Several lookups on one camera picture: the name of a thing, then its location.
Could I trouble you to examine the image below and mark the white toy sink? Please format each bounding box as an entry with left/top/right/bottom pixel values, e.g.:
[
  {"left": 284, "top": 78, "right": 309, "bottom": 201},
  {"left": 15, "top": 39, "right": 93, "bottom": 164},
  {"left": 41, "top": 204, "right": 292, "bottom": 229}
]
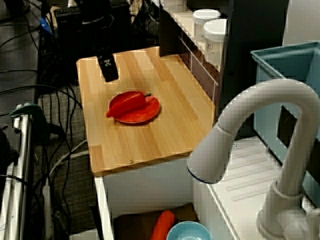
[{"left": 94, "top": 136, "right": 320, "bottom": 240}]

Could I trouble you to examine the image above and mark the dark tiled backsplash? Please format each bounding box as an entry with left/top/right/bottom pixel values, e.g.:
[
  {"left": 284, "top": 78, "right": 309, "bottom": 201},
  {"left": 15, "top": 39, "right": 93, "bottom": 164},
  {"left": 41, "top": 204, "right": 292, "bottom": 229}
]
[{"left": 178, "top": 34, "right": 221, "bottom": 111}]

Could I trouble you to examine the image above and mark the black hutch frame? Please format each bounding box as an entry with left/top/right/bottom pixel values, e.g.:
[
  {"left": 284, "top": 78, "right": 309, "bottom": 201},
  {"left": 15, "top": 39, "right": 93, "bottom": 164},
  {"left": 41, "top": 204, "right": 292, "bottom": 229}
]
[{"left": 159, "top": 0, "right": 288, "bottom": 141}]

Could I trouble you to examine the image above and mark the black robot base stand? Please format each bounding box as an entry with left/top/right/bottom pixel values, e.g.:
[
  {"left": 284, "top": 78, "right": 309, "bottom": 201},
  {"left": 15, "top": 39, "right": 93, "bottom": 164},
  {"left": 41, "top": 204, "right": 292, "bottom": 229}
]
[{"left": 54, "top": 4, "right": 131, "bottom": 85}]

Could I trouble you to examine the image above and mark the black cable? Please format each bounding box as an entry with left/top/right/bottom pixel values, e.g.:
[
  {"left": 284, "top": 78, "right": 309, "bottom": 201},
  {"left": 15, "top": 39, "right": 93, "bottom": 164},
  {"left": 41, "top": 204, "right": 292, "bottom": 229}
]
[{"left": 0, "top": 84, "right": 84, "bottom": 111}]

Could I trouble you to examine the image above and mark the light blue plastic bin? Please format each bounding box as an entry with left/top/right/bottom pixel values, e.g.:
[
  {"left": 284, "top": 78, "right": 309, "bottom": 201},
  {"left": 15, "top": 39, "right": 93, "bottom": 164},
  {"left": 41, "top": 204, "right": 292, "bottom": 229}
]
[{"left": 250, "top": 41, "right": 320, "bottom": 208}]

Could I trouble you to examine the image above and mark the light blue bowl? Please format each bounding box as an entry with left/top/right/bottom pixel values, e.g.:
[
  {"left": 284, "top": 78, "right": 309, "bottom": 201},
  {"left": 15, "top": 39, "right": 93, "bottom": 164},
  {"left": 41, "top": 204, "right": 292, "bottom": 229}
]
[{"left": 166, "top": 221, "right": 213, "bottom": 240}]

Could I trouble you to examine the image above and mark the white lidded plastic jar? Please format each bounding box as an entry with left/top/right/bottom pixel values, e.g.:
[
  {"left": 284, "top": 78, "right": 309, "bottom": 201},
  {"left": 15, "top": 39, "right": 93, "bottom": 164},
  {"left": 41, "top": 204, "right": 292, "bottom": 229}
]
[
  {"left": 203, "top": 18, "right": 228, "bottom": 66},
  {"left": 192, "top": 9, "right": 221, "bottom": 43}
]

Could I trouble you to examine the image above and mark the red toy pepper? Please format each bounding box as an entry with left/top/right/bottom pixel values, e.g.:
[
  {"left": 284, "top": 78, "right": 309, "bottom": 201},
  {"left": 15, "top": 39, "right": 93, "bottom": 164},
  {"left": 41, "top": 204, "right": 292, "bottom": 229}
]
[{"left": 106, "top": 91, "right": 152, "bottom": 118}]

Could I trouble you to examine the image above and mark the red round plate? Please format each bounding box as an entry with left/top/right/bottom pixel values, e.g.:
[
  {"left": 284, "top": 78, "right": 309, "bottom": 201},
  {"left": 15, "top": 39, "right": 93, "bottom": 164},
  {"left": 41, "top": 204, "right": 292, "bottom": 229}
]
[{"left": 109, "top": 95, "right": 161, "bottom": 125}]

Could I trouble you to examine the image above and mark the cream shelf board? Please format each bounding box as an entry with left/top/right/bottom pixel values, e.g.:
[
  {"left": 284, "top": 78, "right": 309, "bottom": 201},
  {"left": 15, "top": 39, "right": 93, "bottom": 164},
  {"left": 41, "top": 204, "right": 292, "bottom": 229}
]
[{"left": 172, "top": 11, "right": 226, "bottom": 71}]

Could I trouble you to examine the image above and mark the aluminium rail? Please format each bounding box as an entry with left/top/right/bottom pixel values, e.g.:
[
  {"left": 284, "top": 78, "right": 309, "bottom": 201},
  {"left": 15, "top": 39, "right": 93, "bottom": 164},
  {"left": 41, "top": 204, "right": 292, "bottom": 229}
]
[{"left": 0, "top": 107, "right": 35, "bottom": 240}]

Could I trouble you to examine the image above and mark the white cable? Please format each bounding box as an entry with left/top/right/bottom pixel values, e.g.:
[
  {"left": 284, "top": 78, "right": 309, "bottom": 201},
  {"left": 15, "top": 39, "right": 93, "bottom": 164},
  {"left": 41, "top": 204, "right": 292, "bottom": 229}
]
[{"left": 48, "top": 138, "right": 90, "bottom": 177}]

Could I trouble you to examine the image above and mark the orange toy carrot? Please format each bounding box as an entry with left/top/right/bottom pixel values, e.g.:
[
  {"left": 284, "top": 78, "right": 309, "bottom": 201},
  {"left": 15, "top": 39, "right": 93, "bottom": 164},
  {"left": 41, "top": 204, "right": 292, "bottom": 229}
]
[{"left": 150, "top": 210, "right": 176, "bottom": 240}]

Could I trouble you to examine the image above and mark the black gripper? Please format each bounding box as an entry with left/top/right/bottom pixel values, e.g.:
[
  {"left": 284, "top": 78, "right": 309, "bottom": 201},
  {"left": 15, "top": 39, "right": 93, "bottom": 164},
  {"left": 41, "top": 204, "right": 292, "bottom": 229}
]
[{"left": 83, "top": 19, "right": 120, "bottom": 83}]

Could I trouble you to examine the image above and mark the blue plastic piece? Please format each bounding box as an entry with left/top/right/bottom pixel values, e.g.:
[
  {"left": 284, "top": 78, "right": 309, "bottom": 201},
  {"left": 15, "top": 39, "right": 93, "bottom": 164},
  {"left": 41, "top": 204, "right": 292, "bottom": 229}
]
[{"left": 39, "top": 16, "right": 55, "bottom": 36}]

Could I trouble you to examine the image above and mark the white toy faucet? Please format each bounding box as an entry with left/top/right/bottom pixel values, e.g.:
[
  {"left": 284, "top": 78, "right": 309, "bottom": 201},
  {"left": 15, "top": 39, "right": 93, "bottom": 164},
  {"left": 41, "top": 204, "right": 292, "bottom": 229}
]
[{"left": 186, "top": 78, "right": 320, "bottom": 240}]

